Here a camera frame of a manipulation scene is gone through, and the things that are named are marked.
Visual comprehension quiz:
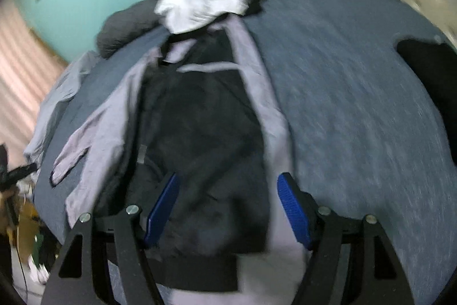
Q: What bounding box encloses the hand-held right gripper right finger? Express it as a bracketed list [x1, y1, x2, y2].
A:
[278, 172, 416, 305]

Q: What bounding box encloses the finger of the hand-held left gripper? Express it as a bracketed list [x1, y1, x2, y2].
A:
[6, 163, 38, 182]

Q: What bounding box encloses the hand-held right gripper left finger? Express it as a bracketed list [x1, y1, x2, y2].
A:
[41, 172, 179, 305]

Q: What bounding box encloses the grey jacket with black lining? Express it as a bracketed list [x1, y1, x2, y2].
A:
[50, 19, 311, 305]

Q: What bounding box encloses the brown object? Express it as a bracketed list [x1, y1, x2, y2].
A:
[0, 191, 44, 264]

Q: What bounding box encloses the light grey cloth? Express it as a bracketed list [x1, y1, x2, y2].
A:
[23, 49, 102, 163]

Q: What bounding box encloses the pink curtain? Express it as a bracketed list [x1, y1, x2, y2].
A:
[0, 0, 68, 156]

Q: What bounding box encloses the blue patterned bed sheet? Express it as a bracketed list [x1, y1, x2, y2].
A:
[32, 0, 457, 305]

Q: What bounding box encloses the dark cloth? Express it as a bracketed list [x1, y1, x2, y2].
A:
[396, 39, 457, 164]

